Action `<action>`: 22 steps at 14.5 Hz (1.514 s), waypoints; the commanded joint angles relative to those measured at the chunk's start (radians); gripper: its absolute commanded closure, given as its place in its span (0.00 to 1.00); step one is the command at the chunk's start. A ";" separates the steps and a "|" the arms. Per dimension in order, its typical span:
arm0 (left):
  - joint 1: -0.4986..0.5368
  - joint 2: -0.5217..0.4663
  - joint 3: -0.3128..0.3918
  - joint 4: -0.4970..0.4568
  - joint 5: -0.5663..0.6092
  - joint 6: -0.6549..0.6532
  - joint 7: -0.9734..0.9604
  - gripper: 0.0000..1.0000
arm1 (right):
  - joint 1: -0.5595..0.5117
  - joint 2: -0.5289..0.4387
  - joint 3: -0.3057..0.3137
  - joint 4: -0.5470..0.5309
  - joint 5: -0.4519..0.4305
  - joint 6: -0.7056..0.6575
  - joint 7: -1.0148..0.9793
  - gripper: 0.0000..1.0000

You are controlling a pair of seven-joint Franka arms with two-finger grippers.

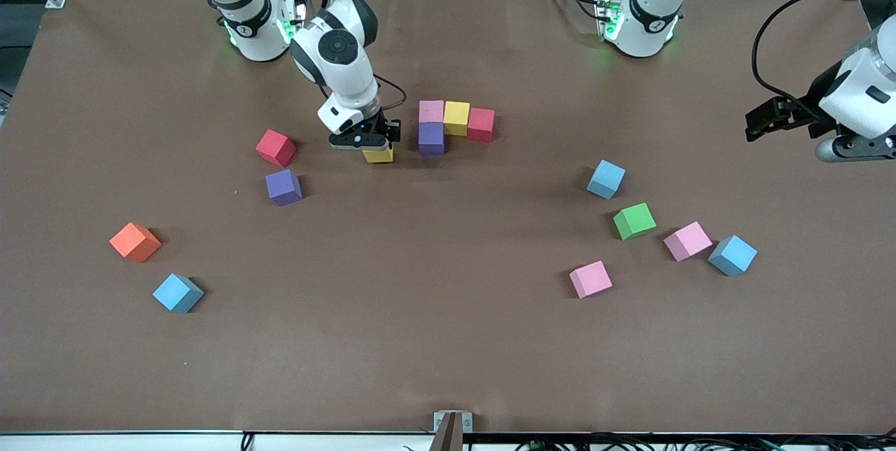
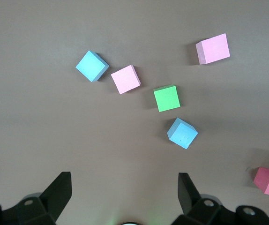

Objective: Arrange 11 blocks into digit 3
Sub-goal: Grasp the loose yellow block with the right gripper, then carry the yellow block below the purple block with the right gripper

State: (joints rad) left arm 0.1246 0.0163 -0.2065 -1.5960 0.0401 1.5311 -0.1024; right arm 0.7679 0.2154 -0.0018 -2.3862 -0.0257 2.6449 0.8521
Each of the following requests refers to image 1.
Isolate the purple foam cube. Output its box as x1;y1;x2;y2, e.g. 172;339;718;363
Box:
418;122;447;157
265;168;304;207

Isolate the red foam cube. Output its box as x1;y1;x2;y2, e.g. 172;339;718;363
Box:
255;129;298;168
467;108;496;143

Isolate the blue foam cube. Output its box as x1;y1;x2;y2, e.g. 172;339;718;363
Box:
707;235;759;277
152;273;205;314
586;160;627;200

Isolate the green foam cube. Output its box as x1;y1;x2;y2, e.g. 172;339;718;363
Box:
612;202;658;242

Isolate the brown table cover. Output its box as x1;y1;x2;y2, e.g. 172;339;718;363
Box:
0;0;896;436

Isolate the orange foam cube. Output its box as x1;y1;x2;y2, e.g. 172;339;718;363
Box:
109;222;162;263

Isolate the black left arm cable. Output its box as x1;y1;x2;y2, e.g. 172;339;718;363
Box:
752;0;884;123

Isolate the grey metal bracket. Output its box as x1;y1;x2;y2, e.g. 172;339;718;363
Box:
428;411;474;451

